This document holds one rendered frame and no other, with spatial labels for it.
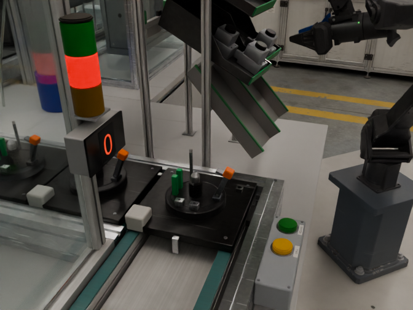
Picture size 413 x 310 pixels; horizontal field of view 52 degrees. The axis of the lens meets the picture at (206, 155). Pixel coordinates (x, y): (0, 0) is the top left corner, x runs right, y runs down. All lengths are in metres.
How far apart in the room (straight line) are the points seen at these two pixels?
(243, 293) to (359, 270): 0.30
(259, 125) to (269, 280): 0.53
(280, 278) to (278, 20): 4.24
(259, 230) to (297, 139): 0.64
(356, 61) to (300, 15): 0.77
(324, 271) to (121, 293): 0.44
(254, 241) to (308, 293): 0.16
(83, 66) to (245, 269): 0.47
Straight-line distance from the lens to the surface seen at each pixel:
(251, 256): 0.88
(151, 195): 1.01
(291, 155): 1.41
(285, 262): 0.86
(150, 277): 0.89
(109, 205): 1.00
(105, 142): 0.74
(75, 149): 0.71
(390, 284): 1.03
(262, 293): 0.83
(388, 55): 4.88
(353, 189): 0.92
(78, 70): 0.69
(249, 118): 1.20
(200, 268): 0.90
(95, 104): 0.71
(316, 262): 1.02
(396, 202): 0.91
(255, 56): 1.07
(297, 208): 1.17
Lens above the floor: 1.55
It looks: 30 degrees down
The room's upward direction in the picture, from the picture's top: straight up
